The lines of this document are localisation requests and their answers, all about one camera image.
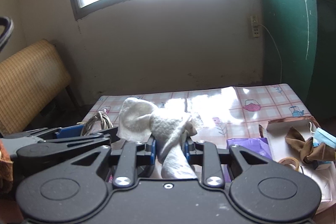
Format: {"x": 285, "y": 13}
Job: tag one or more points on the beige tape roll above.
{"x": 288, "y": 162}

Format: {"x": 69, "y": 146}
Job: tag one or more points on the white fluffy cloth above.
{"x": 162, "y": 124}

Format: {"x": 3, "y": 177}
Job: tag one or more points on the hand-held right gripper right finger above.
{"x": 187, "y": 151}

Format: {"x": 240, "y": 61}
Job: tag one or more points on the blue face mask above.
{"x": 325, "y": 137}

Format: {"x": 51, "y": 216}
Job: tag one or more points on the green door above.
{"x": 286, "y": 29}

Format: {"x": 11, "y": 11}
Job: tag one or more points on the cardboard box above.
{"x": 283, "y": 134}

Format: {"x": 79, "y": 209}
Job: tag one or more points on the white wall power strip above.
{"x": 255, "y": 27}

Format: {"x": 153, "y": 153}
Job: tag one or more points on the purple plastic packet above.
{"x": 252, "y": 146}

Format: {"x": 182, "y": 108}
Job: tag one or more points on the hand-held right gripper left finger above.
{"x": 153, "y": 151}

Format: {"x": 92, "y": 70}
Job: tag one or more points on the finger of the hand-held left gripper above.
{"x": 65, "y": 146}
{"x": 71, "y": 131}

